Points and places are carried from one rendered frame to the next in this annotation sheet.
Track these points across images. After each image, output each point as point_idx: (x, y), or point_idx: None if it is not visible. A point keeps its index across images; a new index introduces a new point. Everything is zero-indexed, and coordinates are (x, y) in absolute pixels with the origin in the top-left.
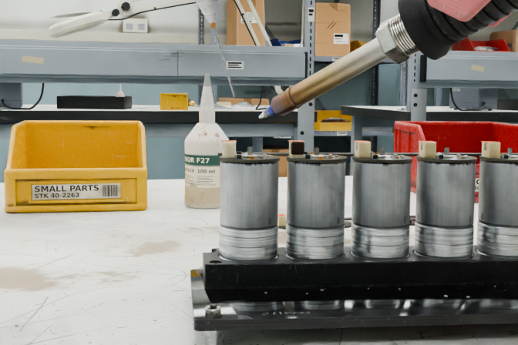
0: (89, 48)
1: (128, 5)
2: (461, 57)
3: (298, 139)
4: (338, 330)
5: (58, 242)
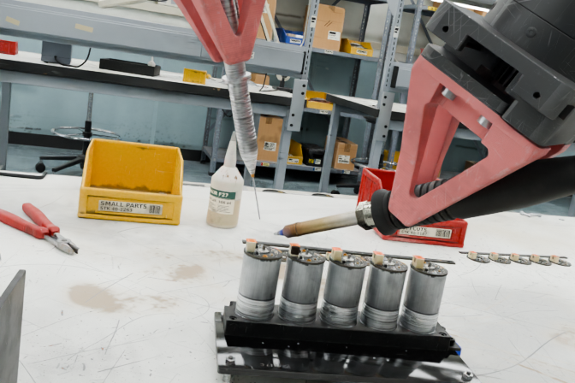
0: (131, 24)
1: None
2: None
3: (289, 119)
4: None
5: (120, 257)
